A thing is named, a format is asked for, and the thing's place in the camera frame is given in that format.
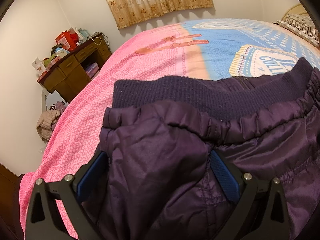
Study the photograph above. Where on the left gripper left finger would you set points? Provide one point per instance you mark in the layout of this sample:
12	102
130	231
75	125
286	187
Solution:
43	217

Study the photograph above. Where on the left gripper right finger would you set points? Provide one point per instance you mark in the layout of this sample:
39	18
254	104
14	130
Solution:
260	208

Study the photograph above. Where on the purple puffer jacket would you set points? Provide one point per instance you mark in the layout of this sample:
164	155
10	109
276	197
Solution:
158	184

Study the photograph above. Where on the pile of clothes on floor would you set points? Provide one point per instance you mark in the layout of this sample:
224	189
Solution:
48	120

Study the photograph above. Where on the pink and blue bedspread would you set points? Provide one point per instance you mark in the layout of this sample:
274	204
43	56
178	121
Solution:
206	50

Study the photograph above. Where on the brown wooden cabinet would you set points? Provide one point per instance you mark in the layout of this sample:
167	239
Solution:
69	75

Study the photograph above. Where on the white greeting card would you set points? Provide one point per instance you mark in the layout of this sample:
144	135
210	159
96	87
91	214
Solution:
39	66

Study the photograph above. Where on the stacked books in cabinet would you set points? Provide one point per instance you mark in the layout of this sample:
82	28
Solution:
92	69

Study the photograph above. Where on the patterned grey pillow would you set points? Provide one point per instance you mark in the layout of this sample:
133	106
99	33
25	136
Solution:
302	26

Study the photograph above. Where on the red gift box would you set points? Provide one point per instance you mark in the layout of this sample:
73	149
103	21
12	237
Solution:
67	40

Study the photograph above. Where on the cream wooden headboard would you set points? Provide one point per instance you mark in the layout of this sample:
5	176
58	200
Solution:
297	10

